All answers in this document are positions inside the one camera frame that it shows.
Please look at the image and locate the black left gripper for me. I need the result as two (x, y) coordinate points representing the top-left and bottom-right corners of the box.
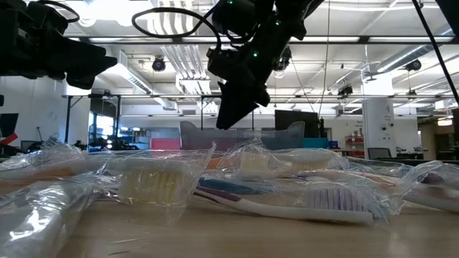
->
(0, 0), (118, 90)

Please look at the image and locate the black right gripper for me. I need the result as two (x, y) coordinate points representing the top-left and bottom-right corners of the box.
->
(207, 35), (288, 130)

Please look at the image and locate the orange toothbrush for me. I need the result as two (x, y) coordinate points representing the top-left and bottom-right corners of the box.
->
(206, 143), (273, 180)
(0, 157), (197, 207)
(322, 170), (402, 193)

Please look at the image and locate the black monitor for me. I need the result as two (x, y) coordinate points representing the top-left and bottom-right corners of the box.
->
(275, 110), (321, 139)

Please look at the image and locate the clear smoky plastic bin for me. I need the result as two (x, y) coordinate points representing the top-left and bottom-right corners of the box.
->
(179, 120), (306, 151)

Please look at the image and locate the blue plastic bin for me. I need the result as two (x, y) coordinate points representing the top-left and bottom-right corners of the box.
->
(303, 138), (330, 150)

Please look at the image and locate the white wrapped toothbrush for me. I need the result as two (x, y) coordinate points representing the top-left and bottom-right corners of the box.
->
(267, 147), (347, 173)
(0, 138), (87, 171)
(0, 175), (96, 258)

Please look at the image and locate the red and black sign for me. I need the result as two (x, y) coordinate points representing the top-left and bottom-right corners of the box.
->
(0, 113), (19, 146)

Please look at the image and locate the red plastic bin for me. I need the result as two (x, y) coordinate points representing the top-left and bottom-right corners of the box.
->
(150, 138), (182, 151)

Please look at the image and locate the purple wrapped toothbrush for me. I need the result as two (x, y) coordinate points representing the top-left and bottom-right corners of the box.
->
(193, 185), (392, 226)
(397, 161), (459, 214)

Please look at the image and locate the black overhead crossbar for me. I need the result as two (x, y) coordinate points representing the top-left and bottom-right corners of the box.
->
(66, 34), (459, 45)

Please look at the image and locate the white square pillar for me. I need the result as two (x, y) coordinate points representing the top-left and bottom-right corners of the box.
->
(361, 97), (397, 158)

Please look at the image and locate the black background station frame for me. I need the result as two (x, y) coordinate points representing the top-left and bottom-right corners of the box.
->
(61, 93), (256, 144)

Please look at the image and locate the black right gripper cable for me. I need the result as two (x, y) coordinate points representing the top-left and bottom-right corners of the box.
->
(131, 6), (224, 52)

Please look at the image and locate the thin black cable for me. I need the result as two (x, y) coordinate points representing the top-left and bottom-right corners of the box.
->
(411, 0), (459, 105)

